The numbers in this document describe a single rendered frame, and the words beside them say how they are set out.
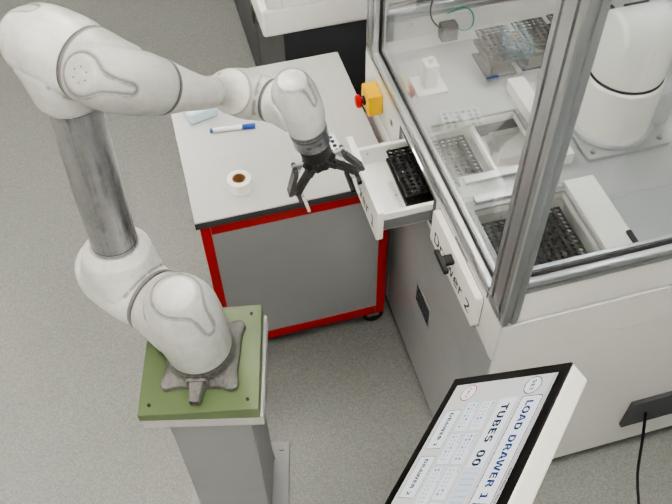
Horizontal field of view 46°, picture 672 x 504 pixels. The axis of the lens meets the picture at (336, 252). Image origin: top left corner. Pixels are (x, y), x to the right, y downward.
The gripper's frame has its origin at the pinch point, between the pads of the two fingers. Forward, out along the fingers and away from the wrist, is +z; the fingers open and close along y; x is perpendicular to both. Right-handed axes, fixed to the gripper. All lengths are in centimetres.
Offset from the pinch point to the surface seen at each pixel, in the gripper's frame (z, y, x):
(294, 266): 41.3, -18.1, 14.4
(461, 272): 2.8, 22.3, -33.6
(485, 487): -25, 7, -92
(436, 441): -10, 2, -76
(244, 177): 6.1, -21.2, 23.3
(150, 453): 74, -84, -12
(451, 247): 1.8, 22.5, -26.6
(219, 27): 87, -22, 208
